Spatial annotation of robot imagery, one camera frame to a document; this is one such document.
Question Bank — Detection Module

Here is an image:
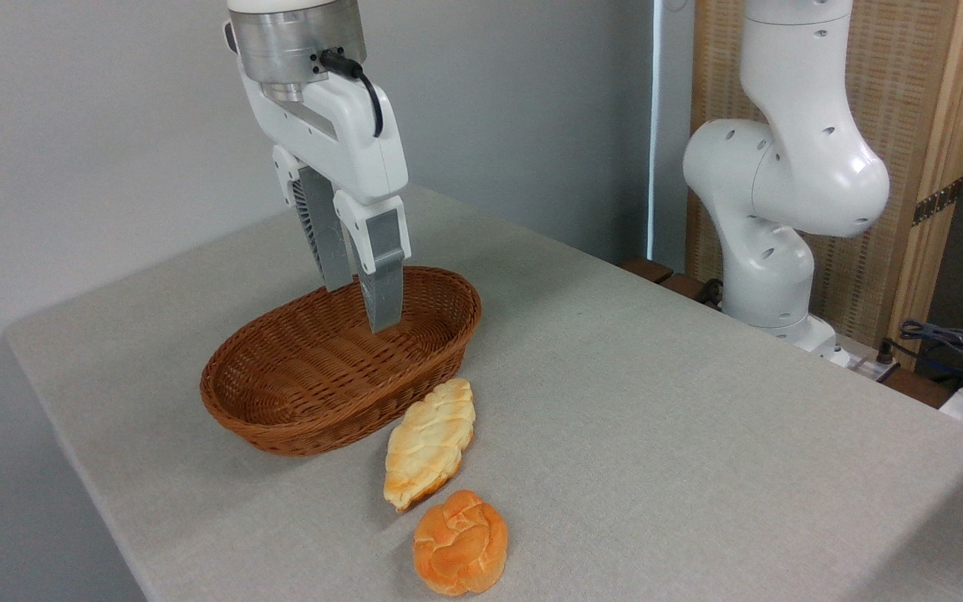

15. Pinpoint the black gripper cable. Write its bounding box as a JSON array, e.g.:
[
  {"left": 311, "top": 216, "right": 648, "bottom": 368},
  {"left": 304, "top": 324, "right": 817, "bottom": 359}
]
[{"left": 318, "top": 48, "right": 385, "bottom": 139}]

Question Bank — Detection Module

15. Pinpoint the brown wooden block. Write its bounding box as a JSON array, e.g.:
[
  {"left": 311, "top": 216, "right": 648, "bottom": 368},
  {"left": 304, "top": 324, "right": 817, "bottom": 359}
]
[
  {"left": 619, "top": 257, "right": 675, "bottom": 285},
  {"left": 659, "top": 273, "right": 722, "bottom": 307}
]

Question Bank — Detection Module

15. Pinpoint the round orange bread bun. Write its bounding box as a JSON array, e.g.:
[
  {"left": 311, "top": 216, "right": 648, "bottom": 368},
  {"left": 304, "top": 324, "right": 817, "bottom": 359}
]
[{"left": 412, "top": 490, "right": 509, "bottom": 597}]

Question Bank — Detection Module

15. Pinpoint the long pale bread loaf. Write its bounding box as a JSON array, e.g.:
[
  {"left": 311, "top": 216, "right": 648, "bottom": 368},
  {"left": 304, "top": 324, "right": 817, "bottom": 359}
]
[{"left": 383, "top": 378, "right": 477, "bottom": 513}]

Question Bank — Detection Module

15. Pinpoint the bundle of dark cables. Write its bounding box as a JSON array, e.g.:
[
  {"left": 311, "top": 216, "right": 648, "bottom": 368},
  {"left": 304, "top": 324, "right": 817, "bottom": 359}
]
[{"left": 898, "top": 319, "right": 963, "bottom": 395}]

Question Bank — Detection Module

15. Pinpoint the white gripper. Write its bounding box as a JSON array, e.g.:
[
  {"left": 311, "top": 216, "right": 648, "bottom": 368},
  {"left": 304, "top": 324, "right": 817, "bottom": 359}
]
[{"left": 238, "top": 71, "right": 412, "bottom": 334}]

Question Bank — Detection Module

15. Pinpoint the metal screen hinge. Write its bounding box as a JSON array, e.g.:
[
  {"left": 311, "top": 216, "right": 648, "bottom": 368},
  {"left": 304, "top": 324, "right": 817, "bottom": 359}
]
[{"left": 911, "top": 177, "right": 963, "bottom": 227}]

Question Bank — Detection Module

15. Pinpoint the brown wicker oval basket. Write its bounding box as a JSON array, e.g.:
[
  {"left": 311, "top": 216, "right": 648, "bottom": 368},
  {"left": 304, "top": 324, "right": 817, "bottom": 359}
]
[{"left": 200, "top": 266, "right": 482, "bottom": 457}]

